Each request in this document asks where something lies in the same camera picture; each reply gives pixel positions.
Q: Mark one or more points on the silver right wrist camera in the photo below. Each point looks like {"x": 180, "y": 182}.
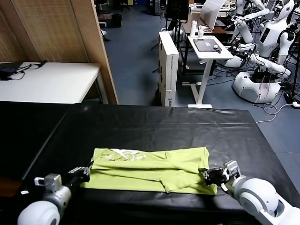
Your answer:
{"x": 232, "y": 170}

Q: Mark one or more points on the white cup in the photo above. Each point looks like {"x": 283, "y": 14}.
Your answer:
{"x": 200, "y": 32}

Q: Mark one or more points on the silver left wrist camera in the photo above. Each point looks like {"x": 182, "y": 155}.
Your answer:
{"x": 52, "y": 181}

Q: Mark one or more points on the grey closed laptop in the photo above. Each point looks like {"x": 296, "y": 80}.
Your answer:
{"x": 205, "y": 44}

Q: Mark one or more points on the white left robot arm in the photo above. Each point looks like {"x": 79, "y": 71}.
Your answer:
{"x": 44, "y": 206}

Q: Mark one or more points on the white curved panel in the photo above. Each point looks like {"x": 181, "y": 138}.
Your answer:
{"x": 209, "y": 14}

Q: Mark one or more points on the yellow-green T-shirt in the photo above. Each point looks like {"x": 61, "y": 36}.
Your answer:
{"x": 152, "y": 171}

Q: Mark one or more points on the white wheeled humanoid robot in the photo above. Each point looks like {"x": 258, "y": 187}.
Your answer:
{"x": 269, "y": 39}

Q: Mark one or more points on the white table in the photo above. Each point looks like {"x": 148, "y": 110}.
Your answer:
{"x": 54, "y": 82}

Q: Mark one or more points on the brown wooden desk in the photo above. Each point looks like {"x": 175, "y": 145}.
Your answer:
{"x": 218, "y": 30}

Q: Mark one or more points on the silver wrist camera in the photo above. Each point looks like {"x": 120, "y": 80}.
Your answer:
{"x": 52, "y": 181}
{"x": 232, "y": 170}

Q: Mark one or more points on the small black device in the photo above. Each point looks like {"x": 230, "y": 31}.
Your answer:
{"x": 216, "y": 49}

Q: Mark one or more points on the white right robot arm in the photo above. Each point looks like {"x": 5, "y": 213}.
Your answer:
{"x": 257, "y": 199}

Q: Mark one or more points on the black bin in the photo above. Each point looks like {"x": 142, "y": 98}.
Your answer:
{"x": 116, "y": 21}

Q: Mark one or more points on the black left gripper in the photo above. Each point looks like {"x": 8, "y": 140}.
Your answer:
{"x": 78, "y": 179}

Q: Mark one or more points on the black table cover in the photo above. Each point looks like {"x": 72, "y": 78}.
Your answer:
{"x": 23, "y": 129}
{"x": 164, "y": 126}

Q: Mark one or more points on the black monitor on stand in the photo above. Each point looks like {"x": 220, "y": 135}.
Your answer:
{"x": 177, "y": 10}

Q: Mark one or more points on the wooden partition screen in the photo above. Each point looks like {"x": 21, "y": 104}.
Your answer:
{"x": 58, "y": 30}

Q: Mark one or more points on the white standing desk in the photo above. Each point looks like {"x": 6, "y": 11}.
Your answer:
{"x": 211, "y": 55}

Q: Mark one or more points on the tall white cardboard box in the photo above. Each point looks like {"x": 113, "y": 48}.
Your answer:
{"x": 167, "y": 61}

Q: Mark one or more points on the black power strip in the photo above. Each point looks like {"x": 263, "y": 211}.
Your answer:
{"x": 289, "y": 97}

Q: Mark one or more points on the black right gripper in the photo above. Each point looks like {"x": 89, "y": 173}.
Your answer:
{"x": 218, "y": 179}

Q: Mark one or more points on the white bottle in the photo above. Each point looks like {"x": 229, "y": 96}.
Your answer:
{"x": 192, "y": 29}

